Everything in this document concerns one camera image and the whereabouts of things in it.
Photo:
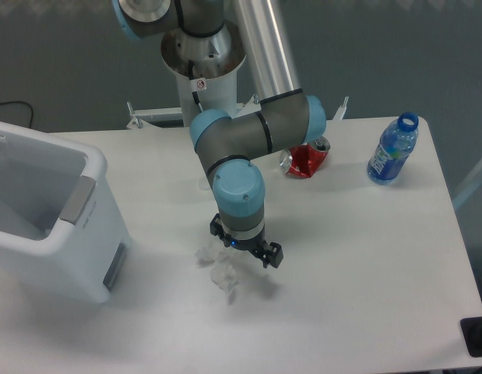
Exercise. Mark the white frame at right edge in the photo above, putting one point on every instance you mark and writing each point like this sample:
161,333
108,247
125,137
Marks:
468,186

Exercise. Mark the black device at edge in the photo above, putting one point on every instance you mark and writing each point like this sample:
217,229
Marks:
472,333

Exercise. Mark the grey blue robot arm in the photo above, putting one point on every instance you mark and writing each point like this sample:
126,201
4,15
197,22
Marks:
240,99

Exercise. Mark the crushed red soda can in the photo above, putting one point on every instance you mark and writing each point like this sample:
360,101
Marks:
304,160

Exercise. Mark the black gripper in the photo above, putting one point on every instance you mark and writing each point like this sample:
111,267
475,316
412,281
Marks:
252,241

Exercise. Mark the blue plastic water bottle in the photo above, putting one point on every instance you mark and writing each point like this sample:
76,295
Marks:
395,145

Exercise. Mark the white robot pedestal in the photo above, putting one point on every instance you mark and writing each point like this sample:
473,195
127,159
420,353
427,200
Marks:
205,69

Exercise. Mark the white plastic trash bin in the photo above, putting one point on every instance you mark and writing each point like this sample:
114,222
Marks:
60,226

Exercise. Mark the white paper ball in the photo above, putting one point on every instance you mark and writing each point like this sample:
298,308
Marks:
222,273

